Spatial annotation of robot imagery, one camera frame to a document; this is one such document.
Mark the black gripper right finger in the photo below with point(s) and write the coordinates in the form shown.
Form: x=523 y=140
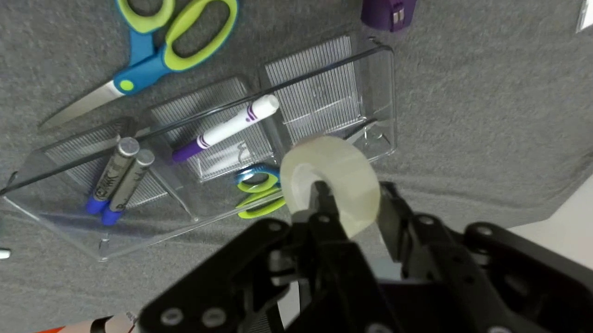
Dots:
x=479 y=281

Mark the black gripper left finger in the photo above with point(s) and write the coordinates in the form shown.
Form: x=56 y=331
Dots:
x=279 y=279

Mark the purple folded umbrella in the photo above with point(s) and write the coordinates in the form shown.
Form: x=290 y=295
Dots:
x=388 y=16

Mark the purple white marker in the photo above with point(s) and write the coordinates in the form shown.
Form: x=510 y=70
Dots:
x=243 y=120

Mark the green blue scissors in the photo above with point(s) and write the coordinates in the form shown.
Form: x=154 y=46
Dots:
x=262 y=190
x=153 y=53

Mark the clear acrylic desk organizer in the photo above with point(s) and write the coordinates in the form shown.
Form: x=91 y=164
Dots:
x=338 y=88

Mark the grey table cloth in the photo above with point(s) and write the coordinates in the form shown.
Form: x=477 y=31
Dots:
x=494 y=123

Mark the clear tape roll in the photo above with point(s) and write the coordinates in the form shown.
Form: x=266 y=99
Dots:
x=343 y=170

